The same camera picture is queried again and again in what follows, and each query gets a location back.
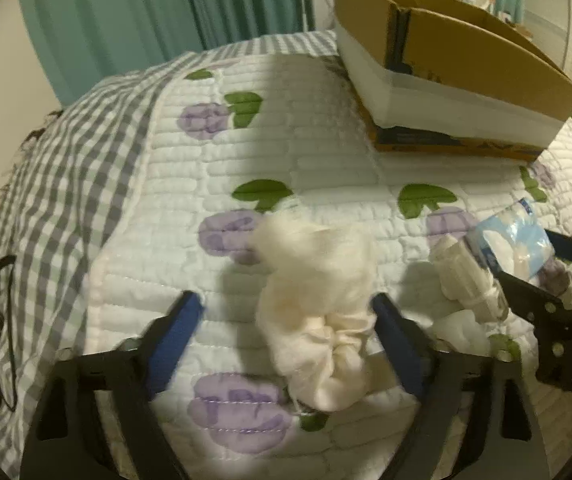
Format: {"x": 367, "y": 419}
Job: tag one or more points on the white gauze roll pack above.
{"x": 466, "y": 275}

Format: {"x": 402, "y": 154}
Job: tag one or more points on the white floral quilted blanket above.
{"x": 291, "y": 150}

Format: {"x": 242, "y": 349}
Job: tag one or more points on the teal curtain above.
{"x": 130, "y": 15}

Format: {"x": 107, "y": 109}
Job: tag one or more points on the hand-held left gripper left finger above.
{"x": 174, "y": 342}

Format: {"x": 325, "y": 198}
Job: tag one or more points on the clear bag of cotton balls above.
{"x": 511, "y": 237}

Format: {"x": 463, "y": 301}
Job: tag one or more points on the grey gingham sheet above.
{"x": 65, "y": 185}

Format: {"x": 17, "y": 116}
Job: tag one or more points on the metal pole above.
{"x": 306, "y": 0}

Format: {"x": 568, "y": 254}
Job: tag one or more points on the white cotton wad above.
{"x": 316, "y": 300}

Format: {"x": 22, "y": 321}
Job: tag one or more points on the brown cardboard box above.
{"x": 466, "y": 45}

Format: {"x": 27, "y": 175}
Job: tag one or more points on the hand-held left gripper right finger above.
{"x": 400, "y": 347}

